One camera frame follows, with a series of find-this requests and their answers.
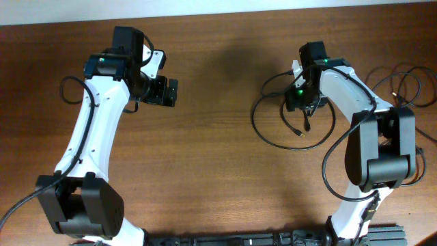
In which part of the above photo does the black USB cable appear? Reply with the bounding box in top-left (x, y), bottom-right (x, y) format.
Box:
top-left (251, 92), bottom-right (337, 152)

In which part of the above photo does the thin black cable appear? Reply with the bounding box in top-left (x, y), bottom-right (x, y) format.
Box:
top-left (364, 61), bottom-right (437, 144)

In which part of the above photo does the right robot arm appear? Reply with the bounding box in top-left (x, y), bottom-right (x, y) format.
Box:
top-left (285, 41), bottom-right (417, 245)

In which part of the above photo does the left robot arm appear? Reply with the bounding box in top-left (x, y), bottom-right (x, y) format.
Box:
top-left (36, 26), bottom-right (178, 245)

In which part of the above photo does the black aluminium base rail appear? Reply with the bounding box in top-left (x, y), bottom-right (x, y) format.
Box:
top-left (70, 223), bottom-right (408, 246)

